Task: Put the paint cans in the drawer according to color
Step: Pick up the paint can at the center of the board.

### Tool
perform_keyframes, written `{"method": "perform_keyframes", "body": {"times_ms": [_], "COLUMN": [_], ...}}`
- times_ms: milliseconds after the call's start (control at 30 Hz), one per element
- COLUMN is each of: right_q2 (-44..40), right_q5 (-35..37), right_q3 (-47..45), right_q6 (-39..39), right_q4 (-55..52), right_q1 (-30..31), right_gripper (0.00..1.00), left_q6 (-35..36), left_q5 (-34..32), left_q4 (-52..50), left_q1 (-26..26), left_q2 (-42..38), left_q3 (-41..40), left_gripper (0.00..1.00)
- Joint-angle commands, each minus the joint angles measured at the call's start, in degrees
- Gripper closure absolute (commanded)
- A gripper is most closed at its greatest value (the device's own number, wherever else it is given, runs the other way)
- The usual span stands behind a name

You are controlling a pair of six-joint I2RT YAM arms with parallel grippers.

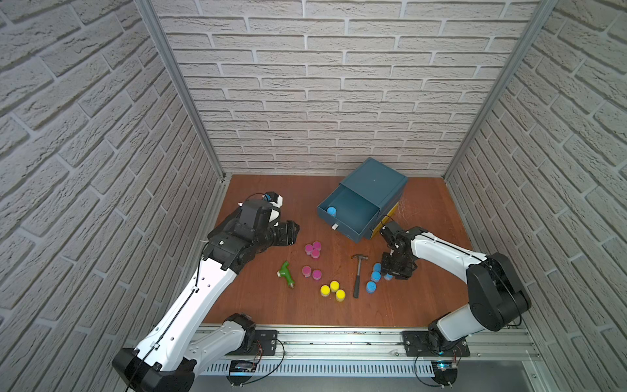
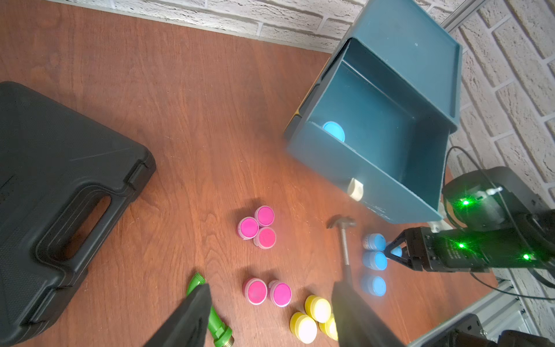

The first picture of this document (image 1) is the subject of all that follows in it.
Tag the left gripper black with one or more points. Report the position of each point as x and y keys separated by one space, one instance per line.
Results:
x=283 y=233

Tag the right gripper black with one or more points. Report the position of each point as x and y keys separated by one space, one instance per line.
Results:
x=402 y=274

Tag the teal top drawer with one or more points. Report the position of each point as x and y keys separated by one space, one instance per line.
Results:
x=356 y=217

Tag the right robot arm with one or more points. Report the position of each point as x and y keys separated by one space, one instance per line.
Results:
x=497 y=297

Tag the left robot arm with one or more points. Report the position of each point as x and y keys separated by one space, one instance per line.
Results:
x=167 y=359

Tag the teal drawer cabinet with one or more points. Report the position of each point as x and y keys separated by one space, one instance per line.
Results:
x=377 y=183

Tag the steel claw hammer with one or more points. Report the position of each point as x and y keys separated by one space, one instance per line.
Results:
x=360 y=258

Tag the green toy drill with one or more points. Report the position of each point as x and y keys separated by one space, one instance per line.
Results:
x=285 y=273

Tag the right controller box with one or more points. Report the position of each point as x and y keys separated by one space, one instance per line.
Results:
x=445 y=373

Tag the controller box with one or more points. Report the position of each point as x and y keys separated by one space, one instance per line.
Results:
x=445 y=373
x=240 y=372

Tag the left controller box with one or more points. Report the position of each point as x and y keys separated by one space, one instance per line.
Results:
x=240 y=372

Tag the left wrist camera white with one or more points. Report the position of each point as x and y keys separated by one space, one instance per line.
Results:
x=275 y=199

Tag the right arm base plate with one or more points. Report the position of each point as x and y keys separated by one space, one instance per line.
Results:
x=425 y=342

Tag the left corner aluminium post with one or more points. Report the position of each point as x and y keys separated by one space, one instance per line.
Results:
x=160 y=39

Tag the corner aluminium post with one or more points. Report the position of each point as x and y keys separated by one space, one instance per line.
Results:
x=515 y=59
x=160 y=39

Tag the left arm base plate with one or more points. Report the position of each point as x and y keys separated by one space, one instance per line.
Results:
x=262 y=341

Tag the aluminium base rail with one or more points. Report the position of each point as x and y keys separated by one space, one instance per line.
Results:
x=308 y=351

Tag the right corner aluminium post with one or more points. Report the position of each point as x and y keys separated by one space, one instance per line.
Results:
x=515 y=59

